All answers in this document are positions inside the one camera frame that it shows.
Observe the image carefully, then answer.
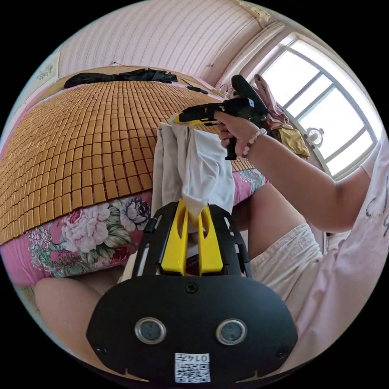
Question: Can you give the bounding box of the pile of clothes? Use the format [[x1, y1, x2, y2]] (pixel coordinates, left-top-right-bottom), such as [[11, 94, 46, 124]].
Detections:
[[253, 74, 312, 160]]

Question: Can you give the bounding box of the bed with woven mat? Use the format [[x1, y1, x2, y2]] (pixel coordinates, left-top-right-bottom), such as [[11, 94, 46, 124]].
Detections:
[[0, 66, 271, 287]]

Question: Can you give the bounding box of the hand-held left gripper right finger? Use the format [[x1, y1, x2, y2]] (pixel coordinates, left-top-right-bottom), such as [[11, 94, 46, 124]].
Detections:
[[197, 203, 225, 276]]

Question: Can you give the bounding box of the person's right forearm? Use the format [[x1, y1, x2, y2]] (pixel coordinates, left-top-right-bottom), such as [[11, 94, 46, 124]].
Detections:
[[246, 131, 373, 235]]

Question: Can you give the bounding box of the window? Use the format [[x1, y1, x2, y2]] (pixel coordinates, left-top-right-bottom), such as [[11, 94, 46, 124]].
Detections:
[[258, 36, 384, 180]]

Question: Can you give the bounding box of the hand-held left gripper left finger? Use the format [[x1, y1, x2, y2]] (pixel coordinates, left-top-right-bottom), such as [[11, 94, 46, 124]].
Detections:
[[160, 198, 190, 276]]

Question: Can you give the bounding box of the white long sleeve shirt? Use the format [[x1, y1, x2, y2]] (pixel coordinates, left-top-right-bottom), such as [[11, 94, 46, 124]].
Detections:
[[150, 121, 236, 244]]

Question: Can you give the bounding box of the person's right hand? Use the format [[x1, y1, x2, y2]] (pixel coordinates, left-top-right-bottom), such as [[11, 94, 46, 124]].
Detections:
[[214, 110, 268, 159]]

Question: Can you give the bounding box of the small white fan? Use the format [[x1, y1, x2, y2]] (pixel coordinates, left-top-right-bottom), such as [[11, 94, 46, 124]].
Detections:
[[304, 127, 325, 150]]

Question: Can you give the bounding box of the person's body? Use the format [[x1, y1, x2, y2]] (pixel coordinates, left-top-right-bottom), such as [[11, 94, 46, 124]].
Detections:
[[33, 143, 389, 375]]

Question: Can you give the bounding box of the black garment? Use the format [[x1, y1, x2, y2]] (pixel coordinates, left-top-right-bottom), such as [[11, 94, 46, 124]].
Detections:
[[63, 68, 179, 90]]

